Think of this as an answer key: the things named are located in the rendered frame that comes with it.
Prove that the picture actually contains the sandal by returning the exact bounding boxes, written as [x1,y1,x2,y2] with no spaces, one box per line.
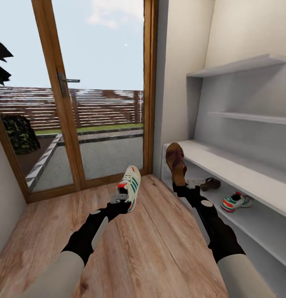
[200,178,221,192]
[166,142,187,186]

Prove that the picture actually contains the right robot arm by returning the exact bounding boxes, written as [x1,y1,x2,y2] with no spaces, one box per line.
[172,179,278,298]

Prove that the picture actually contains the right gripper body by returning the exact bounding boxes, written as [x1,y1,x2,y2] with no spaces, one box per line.
[176,185,200,201]

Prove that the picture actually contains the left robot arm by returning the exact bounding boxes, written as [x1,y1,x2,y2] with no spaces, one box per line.
[19,193,131,298]

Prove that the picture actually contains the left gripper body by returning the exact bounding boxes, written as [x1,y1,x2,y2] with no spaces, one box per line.
[107,202,128,218]

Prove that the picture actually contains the gym shoe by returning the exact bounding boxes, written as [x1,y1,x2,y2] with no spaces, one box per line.
[117,166,141,213]
[221,192,254,212]

